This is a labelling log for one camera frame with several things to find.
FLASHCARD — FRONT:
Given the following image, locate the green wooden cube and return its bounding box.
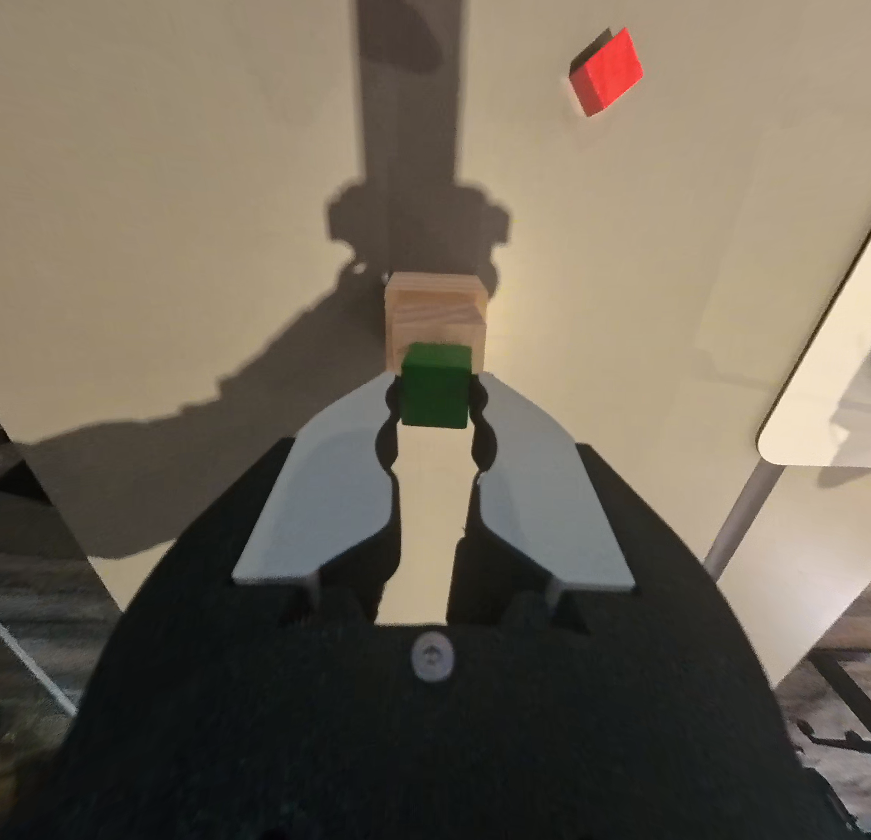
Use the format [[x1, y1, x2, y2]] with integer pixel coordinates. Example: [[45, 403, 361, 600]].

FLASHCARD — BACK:
[[400, 342, 474, 430]]

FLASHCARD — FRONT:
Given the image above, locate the white side table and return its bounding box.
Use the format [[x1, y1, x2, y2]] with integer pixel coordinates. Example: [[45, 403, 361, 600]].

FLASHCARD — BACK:
[[703, 231, 871, 582]]

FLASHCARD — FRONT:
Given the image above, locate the grey patterned rug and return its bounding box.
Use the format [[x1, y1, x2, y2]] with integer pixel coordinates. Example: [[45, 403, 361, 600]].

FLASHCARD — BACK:
[[0, 547, 871, 840]]

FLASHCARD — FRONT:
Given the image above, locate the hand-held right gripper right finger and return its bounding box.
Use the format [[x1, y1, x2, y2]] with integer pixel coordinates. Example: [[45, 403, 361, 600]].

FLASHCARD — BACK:
[[445, 372, 638, 624]]

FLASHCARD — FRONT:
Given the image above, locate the thin white rod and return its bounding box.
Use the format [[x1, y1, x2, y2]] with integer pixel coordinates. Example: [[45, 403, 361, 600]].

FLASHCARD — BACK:
[[0, 621, 78, 718]]

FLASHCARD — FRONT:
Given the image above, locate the natural wooden cube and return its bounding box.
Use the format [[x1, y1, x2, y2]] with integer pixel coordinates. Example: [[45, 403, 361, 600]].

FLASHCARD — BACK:
[[385, 308, 488, 374], [384, 273, 491, 325]]

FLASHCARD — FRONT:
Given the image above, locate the red wooden cube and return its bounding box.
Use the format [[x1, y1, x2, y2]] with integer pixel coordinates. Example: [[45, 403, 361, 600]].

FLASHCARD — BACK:
[[569, 27, 644, 117]]

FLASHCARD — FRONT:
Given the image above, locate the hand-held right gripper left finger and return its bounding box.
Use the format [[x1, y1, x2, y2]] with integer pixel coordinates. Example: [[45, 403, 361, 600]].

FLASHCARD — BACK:
[[231, 372, 404, 623]]

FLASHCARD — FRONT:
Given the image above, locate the black metal frame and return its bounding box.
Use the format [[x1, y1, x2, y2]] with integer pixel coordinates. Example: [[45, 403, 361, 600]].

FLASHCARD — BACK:
[[796, 648, 871, 752]]

